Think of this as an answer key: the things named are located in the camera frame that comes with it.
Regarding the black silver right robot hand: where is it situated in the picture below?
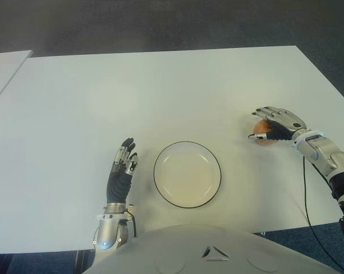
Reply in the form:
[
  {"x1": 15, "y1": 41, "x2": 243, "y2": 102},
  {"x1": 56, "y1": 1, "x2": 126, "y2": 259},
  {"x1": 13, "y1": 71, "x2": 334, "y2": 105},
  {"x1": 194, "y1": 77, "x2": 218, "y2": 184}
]
[{"x1": 247, "y1": 105, "x2": 308, "y2": 142}]

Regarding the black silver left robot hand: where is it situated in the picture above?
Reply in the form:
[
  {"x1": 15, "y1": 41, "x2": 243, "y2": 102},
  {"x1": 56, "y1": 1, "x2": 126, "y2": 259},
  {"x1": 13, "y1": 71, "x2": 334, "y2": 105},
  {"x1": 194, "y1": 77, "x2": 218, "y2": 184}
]
[{"x1": 106, "y1": 137, "x2": 139, "y2": 205}]

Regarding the red yellow apple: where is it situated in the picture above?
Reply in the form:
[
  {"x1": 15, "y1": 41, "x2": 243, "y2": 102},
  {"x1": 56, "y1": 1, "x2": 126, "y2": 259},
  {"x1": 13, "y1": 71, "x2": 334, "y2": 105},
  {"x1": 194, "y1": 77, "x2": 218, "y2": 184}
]
[{"x1": 254, "y1": 119, "x2": 279, "y2": 147}]

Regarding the white plate with black rim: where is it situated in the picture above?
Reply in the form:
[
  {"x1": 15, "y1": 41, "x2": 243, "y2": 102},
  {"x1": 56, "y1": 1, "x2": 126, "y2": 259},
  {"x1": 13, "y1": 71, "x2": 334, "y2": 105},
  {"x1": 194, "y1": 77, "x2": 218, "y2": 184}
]
[{"x1": 153, "y1": 141, "x2": 222, "y2": 208}]

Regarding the grey robot torso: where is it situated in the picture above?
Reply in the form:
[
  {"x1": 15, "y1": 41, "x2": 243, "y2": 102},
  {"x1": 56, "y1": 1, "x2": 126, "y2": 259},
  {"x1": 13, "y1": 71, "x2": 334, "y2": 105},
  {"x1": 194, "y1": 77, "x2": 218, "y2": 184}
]
[{"x1": 83, "y1": 224, "x2": 344, "y2": 274}]

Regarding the black cable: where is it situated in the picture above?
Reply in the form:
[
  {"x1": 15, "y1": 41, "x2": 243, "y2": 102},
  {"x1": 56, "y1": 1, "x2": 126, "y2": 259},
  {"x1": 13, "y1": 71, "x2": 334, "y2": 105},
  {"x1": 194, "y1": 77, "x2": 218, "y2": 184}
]
[{"x1": 302, "y1": 155, "x2": 344, "y2": 268}]

